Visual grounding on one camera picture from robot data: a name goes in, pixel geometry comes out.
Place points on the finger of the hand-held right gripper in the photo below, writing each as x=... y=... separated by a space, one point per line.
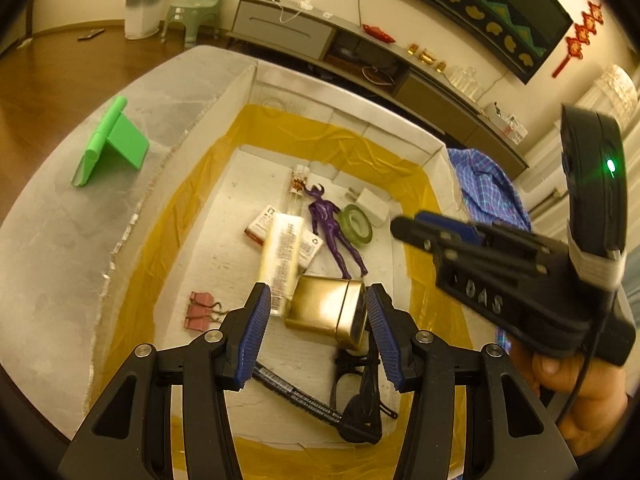
x=425 y=235
x=450 y=227

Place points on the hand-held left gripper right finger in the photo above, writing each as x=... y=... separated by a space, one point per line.
x=382 y=330

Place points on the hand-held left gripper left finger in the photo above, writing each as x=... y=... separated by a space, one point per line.
x=255 y=330

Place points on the white plug charger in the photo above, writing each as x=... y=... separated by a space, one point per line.
x=375 y=205

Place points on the pink binder clip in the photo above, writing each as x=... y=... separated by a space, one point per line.
x=200 y=307

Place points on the black glasses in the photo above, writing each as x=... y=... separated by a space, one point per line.
x=370 y=395

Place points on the gold square tin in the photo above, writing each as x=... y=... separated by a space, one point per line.
x=320 y=305

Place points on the green tape roll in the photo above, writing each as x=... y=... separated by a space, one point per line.
x=357 y=238

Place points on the black marker pen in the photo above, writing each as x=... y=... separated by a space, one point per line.
x=295 y=390

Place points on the cream squeeze tube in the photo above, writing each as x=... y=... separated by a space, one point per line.
x=282 y=260

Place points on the purple figurine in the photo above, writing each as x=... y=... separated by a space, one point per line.
x=327 y=220

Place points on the red and white small box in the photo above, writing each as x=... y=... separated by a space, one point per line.
x=260 y=225

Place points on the white cardboard box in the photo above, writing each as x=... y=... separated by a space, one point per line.
x=165 y=240

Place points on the small clear glue tube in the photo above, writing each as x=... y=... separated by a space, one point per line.
x=295 y=195

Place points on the white box of small items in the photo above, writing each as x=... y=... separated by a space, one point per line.
x=505 y=122

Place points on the person's right hand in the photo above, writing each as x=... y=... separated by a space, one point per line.
x=595 y=410

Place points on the blue plaid cloth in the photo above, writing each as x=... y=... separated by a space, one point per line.
x=480 y=175

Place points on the white lace cover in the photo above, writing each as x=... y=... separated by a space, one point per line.
x=615 y=90

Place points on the set of clear glasses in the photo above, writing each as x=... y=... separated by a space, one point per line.
x=466 y=82

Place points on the red knot ornament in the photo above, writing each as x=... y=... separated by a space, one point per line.
x=575 y=47

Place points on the gold bowl ornament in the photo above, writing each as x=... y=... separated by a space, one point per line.
x=428 y=55

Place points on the red cloth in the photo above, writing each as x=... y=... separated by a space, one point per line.
x=378 y=32

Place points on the television with patterned cover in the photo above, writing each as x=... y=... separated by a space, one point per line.
x=475 y=5

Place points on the green phone stand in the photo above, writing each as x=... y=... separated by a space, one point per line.
x=120 y=140

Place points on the grey television cabinet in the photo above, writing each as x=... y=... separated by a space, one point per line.
x=280 y=27

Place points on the green plastic chair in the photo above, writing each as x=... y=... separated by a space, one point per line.
x=200 y=5

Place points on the white planter with plant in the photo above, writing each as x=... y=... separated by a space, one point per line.
x=142 y=15

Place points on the remote control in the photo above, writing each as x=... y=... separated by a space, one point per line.
x=91 y=34

